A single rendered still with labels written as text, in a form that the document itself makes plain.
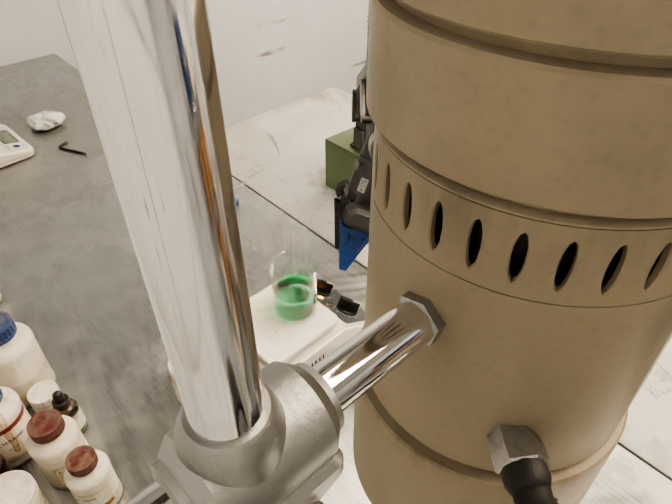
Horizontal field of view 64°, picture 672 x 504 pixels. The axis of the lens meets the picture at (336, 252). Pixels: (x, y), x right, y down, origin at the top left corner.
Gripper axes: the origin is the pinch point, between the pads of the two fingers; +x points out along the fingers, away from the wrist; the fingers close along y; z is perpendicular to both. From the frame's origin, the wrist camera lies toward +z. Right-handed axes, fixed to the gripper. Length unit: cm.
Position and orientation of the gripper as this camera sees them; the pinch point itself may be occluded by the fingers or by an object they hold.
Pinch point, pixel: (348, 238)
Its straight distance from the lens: 80.5
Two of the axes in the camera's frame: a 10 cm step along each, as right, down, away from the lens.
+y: -0.7, -3.3, 9.4
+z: 9.3, 3.1, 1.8
